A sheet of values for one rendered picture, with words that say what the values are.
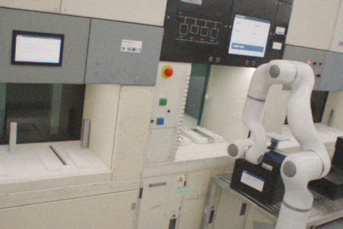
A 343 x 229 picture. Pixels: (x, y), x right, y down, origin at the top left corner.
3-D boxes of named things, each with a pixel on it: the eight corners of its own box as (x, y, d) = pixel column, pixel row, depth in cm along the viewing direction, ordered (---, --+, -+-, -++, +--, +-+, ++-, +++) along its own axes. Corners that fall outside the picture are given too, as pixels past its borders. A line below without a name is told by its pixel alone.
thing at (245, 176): (228, 185, 209) (234, 157, 205) (256, 176, 228) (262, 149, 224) (270, 206, 190) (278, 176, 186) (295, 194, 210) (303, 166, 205)
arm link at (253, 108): (282, 104, 167) (263, 164, 177) (254, 92, 178) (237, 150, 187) (272, 106, 161) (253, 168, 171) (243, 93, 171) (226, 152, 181)
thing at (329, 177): (332, 201, 208) (339, 180, 205) (292, 179, 231) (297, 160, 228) (358, 192, 226) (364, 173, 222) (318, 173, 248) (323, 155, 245)
